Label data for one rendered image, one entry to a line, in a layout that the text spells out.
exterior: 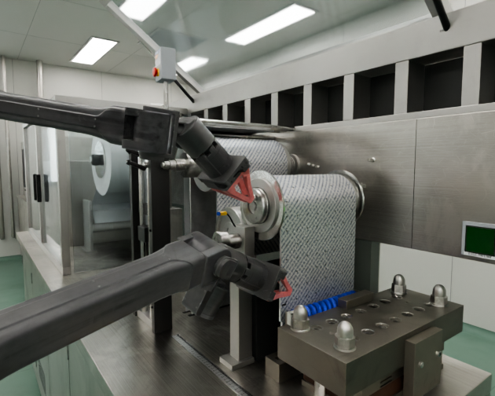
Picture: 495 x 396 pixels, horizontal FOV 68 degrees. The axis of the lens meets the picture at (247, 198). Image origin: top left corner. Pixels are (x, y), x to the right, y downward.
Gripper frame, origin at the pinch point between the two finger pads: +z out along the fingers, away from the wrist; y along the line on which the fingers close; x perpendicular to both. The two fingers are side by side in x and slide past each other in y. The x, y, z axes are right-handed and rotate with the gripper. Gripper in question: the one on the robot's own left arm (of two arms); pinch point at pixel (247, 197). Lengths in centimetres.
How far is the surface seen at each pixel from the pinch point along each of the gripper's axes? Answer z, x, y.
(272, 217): 5.0, -0.3, 3.9
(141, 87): 70, 209, -556
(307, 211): 10.6, 5.9, 5.5
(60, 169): -12, -12, -97
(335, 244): 23.0, 6.2, 6.2
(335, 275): 28.0, 1.1, 6.6
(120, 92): 52, 176, -555
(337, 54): 3, 52, -11
